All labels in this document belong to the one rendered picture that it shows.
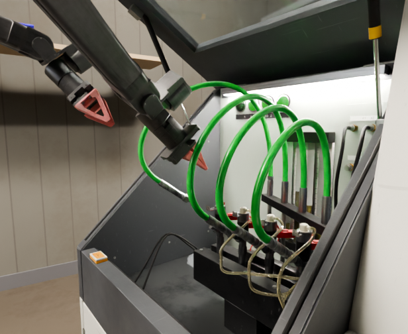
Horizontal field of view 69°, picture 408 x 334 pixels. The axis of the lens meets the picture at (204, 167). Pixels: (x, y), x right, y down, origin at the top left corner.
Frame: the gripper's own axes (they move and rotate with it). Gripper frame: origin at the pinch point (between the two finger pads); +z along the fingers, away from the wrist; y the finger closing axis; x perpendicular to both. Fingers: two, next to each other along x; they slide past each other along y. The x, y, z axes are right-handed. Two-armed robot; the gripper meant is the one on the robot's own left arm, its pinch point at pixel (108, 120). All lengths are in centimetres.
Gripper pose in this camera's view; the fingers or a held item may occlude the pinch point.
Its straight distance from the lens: 80.0
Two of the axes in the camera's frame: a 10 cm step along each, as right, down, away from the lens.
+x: -7.0, 7.0, -1.3
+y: -0.8, 1.0, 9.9
